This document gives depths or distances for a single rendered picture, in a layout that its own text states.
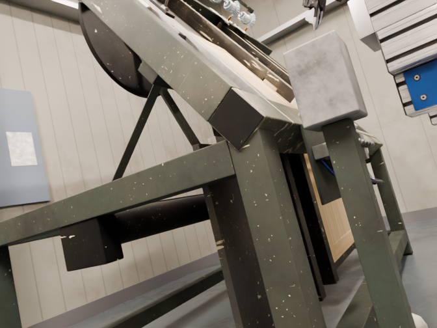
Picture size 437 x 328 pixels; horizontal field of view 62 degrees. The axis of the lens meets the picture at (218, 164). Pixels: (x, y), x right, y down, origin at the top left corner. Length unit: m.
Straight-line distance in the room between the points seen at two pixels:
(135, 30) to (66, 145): 2.72
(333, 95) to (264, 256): 0.39
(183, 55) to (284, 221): 0.50
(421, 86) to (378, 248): 0.34
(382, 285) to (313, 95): 0.41
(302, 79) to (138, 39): 0.50
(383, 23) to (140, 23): 0.63
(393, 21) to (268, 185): 0.42
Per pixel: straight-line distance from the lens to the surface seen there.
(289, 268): 0.85
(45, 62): 4.04
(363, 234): 0.82
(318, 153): 1.09
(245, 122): 0.86
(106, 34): 2.41
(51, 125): 3.75
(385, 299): 0.85
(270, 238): 0.85
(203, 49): 1.27
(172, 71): 1.00
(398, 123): 4.44
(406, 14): 0.86
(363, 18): 0.88
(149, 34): 1.08
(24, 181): 3.45
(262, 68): 1.69
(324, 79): 0.81
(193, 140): 2.13
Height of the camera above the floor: 0.63
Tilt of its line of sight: 7 degrees up
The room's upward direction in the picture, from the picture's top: 14 degrees counter-clockwise
